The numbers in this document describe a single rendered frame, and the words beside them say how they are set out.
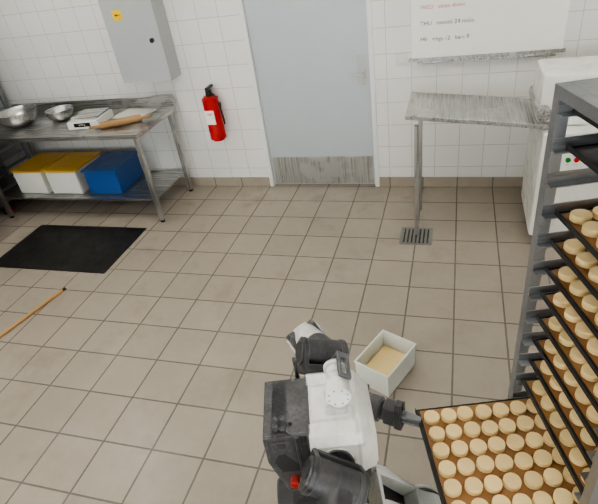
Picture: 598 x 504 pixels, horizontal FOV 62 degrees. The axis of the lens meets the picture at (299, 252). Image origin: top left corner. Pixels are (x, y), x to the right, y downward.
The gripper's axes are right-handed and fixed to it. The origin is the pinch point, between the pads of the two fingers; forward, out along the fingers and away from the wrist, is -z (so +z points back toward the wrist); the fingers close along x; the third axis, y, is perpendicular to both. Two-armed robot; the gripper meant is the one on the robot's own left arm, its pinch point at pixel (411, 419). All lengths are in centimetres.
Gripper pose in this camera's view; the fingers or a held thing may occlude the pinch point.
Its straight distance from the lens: 180.4
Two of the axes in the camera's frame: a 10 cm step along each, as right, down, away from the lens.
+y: 4.6, -5.5, 7.0
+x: -1.4, -8.2, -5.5
